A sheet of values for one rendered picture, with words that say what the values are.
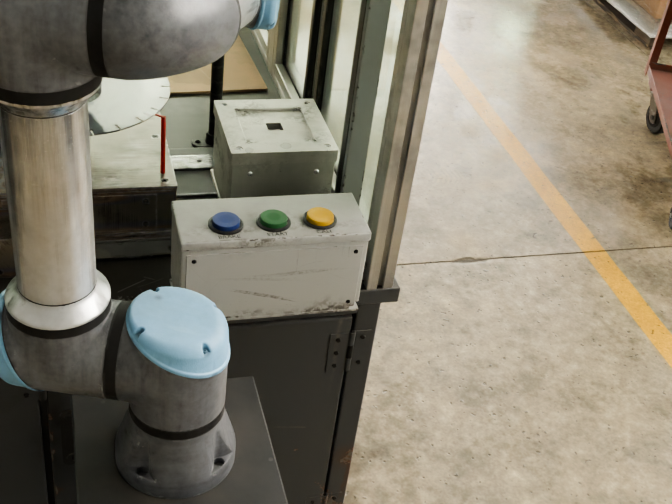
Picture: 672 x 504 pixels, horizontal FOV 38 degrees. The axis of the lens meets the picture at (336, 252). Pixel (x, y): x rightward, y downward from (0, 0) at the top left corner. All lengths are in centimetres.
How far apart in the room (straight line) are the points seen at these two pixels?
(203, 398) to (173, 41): 44
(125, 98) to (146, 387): 62
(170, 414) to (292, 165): 59
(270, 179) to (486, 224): 163
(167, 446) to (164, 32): 52
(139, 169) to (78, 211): 59
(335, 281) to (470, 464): 99
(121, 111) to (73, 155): 58
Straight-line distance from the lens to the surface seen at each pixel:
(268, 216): 140
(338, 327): 161
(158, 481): 121
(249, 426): 131
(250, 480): 125
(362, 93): 147
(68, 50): 89
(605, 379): 269
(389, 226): 150
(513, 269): 298
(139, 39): 87
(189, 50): 89
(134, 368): 111
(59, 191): 100
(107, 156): 164
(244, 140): 159
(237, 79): 212
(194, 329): 110
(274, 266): 141
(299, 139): 162
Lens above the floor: 170
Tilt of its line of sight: 36 degrees down
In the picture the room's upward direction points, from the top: 8 degrees clockwise
